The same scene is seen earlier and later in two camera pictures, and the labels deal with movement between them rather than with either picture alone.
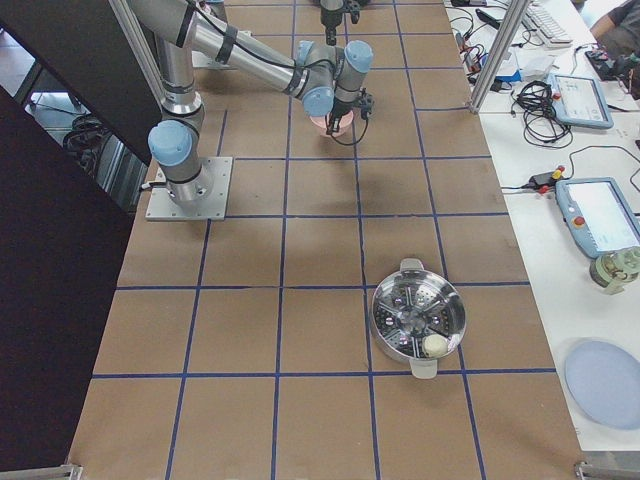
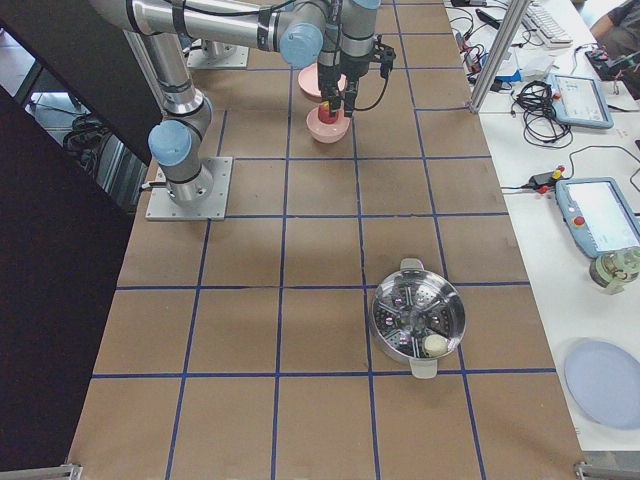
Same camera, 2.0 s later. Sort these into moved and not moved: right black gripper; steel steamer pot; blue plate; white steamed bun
Moved: right black gripper
Not moved: white steamed bun; steel steamer pot; blue plate
